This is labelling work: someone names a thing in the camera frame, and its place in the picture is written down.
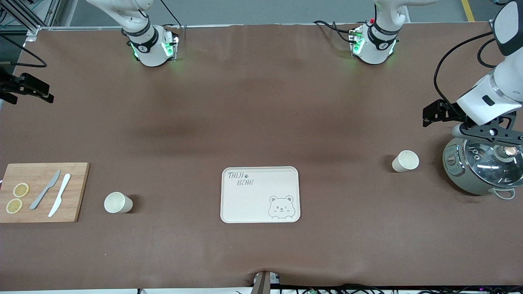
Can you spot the grey-green cooking pot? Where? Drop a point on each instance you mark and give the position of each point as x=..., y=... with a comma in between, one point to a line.
x=453, y=167

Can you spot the metal camera bracket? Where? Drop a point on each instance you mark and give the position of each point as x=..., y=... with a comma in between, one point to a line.
x=263, y=283

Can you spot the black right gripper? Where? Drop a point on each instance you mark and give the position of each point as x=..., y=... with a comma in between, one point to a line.
x=15, y=84

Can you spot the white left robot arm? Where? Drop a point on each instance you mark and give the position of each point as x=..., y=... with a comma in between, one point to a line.
x=502, y=81

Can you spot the lemon slice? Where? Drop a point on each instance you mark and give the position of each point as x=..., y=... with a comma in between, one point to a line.
x=14, y=206
x=21, y=190

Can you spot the wooden cutting board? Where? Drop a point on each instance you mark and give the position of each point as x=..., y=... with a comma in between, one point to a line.
x=45, y=175

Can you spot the glass pot lid with knob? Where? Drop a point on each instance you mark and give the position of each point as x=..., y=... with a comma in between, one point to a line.
x=486, y=167

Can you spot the white tray with bear print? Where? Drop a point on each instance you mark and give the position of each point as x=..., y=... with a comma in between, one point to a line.
x=253, y=204

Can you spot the grey plastic knife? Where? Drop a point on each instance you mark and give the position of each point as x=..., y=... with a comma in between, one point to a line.
x=43, y=192

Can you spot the white plastic knife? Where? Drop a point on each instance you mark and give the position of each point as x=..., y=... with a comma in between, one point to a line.
x=60, y=194

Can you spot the white IKEA cup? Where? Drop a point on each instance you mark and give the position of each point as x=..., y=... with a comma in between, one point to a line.
x=116, y=203
x=406, y=161

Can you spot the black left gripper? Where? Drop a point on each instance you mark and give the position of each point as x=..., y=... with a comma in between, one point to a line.
x=448, y=110

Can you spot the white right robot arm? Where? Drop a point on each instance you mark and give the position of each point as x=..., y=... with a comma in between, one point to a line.
x=149, y=53

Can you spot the aluminium frame profile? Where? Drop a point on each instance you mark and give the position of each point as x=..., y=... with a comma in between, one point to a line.
x=492, y=25
x=24, y=16

